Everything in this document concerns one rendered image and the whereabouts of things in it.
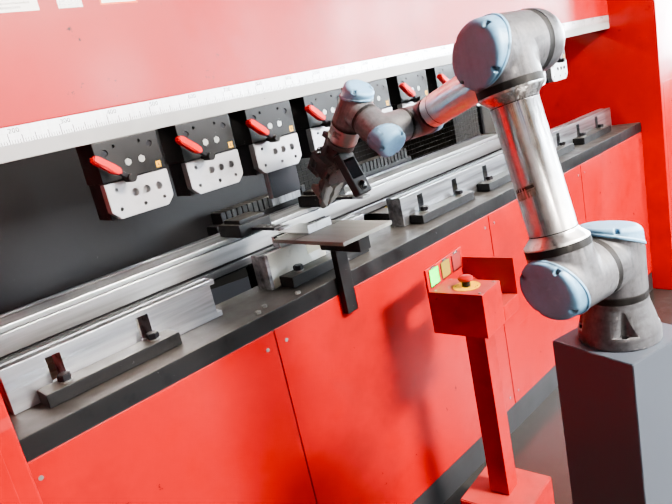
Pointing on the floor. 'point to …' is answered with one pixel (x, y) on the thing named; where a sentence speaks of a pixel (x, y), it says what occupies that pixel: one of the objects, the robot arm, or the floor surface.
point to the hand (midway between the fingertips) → (326, 205)
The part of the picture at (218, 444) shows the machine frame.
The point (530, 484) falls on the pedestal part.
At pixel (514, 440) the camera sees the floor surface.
